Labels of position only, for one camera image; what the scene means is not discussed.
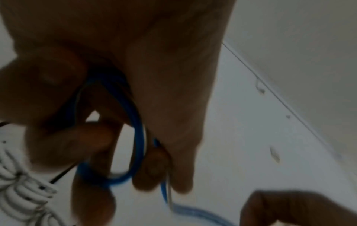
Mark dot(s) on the white wall switch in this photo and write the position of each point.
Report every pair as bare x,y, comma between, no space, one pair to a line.
274,154

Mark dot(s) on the person's right hand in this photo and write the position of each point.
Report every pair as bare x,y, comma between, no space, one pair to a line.
292,209

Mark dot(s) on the person's left hand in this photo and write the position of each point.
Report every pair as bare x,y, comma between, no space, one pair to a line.
167,55

